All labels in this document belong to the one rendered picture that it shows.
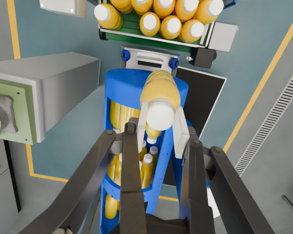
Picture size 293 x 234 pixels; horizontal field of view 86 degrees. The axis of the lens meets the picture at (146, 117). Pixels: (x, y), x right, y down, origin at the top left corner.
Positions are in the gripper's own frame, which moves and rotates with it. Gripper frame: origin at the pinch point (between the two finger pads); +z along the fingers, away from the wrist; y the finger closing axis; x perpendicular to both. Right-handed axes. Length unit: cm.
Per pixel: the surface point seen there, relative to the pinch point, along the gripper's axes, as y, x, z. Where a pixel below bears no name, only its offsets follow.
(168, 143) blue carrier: 7.0, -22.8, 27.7
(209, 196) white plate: 40, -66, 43
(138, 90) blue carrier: -5.2, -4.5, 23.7
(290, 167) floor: 202, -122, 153
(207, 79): 49, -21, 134
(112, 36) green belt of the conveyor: -22, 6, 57
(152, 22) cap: -4.7, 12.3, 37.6
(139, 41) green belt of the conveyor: -10, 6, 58
